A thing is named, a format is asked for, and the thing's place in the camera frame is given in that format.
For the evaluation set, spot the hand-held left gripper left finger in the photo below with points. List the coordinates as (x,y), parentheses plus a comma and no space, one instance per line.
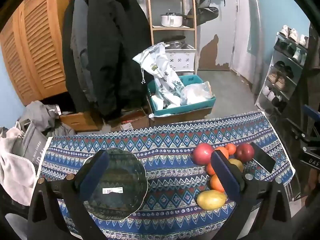
(96,172)

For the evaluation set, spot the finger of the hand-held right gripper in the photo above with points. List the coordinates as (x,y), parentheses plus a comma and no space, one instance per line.
(303,136)
(310,111)

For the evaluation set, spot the clear plastic bag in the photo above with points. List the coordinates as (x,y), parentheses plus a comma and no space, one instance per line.
(197,92)

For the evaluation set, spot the white door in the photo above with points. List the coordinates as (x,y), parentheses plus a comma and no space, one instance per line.
(245,30)

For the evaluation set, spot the white towel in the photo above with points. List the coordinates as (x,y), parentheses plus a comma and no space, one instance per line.
(12,170)

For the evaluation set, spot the grey hanging bag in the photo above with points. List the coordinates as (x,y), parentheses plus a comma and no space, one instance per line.
(205,12)

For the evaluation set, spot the teal box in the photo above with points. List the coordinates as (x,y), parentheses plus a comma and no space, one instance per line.
(195,106)

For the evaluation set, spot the group of shoes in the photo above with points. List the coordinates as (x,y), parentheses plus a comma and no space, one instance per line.
(280,80)

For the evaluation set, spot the white cooking pot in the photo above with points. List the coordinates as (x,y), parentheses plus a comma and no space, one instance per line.
(171,20)

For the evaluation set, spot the grey tote bag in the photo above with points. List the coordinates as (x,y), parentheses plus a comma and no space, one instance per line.
(32,140)

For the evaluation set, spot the yellow mango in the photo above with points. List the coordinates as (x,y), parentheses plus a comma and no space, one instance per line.
(211,200)

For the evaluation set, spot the black smartphone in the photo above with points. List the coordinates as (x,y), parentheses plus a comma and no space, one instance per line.
(262,158)

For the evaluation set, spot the white plastic basket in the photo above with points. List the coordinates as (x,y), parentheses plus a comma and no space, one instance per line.
(182,60)

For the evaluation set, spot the wooden louvered wardrobe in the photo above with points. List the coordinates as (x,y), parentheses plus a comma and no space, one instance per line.
(37,42)

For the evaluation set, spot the wooden shelf rack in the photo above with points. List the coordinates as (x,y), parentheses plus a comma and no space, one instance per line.
(172,28)

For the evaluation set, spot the white printed rice bag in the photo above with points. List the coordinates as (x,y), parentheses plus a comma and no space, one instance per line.
(160,67)

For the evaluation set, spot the dark glass plate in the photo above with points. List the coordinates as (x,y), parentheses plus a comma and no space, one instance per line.
(120,175)

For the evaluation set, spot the brown cardboard box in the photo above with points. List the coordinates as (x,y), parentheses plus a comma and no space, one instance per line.
(180,118)

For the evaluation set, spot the red apple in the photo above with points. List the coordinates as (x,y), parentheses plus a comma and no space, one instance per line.
(202,153)
(245,152)

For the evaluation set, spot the black coat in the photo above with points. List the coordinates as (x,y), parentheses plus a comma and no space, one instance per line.
(112,42)

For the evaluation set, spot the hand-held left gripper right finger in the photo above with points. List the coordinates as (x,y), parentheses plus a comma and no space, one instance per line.
(226,175)

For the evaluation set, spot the grey clothes pile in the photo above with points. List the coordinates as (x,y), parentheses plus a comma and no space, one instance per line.
(40,115)

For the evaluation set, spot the orange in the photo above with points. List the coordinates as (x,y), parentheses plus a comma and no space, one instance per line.
(231,148)
(224,153)
(216,183)
(210,169)

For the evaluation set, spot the flat cardboard box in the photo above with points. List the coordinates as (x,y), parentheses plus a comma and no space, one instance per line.
(132,122)

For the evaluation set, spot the grey jacket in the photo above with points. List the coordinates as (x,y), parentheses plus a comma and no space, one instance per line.
(77,35)

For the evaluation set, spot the blue patterned tablecloth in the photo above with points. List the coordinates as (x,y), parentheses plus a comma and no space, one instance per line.
(175,155)

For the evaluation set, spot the wooden drawer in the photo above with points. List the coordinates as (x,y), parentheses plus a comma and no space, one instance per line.
(77,121)

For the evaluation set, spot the steel pot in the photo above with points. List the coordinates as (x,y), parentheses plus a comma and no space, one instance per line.
(175,42)

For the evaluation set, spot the grey shoe rack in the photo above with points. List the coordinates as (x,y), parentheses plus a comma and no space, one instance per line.
(268,65)

